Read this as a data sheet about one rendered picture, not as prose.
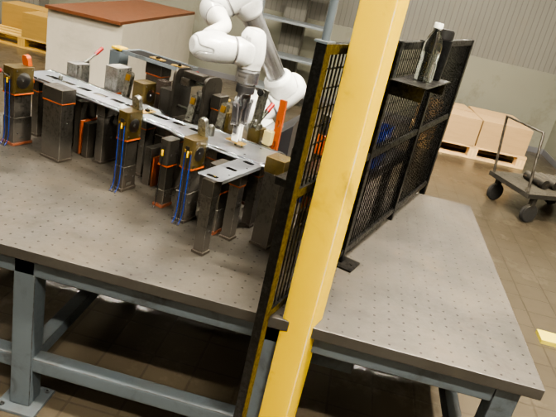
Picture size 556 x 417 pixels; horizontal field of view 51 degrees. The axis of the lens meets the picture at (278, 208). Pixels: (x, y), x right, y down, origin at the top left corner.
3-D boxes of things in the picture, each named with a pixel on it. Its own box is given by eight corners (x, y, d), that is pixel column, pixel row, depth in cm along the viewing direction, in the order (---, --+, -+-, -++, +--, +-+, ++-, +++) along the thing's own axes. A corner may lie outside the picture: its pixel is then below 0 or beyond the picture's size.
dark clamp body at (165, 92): (150, 164, 283) (159, 87, 268) (165, 160, 293) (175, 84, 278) (161, 169, 280) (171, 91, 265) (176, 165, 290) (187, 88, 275)
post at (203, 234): (190, 251, 210) (203, 177, 199) (198, 246, 214) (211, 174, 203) (201, 256, 208) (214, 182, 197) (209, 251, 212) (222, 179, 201)
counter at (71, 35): (186, 74, 843) (195, 11, 810) (112, 107, 611) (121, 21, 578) (134, 61, 849) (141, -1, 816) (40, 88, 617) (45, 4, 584)
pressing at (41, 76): (12, 74, 272) (12, 70, 272) (50, 71, 291) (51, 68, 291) (262, 169, 220) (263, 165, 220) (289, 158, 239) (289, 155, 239)
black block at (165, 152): (146, 207, 238) (155, 138, 227) (162, 201, 246) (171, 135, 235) (156, 211, 236) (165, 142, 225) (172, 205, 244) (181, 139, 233)
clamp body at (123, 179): (104, 189, 245) (112, 109, 231) (124, 184, 255) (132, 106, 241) (116, 195, 242) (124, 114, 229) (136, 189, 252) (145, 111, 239)
